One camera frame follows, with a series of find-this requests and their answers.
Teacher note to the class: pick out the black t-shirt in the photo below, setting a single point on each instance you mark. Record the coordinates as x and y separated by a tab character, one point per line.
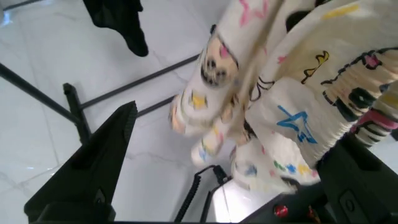
124	18

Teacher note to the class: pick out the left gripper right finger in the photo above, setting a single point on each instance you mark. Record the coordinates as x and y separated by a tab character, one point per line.
367	186

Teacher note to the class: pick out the cream printed garment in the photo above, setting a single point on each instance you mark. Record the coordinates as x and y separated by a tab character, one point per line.
295	93

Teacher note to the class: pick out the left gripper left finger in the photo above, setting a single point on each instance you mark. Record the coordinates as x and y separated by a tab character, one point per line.
87	174

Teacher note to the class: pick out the black clothes rack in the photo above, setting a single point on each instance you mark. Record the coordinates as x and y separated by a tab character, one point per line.
76	105

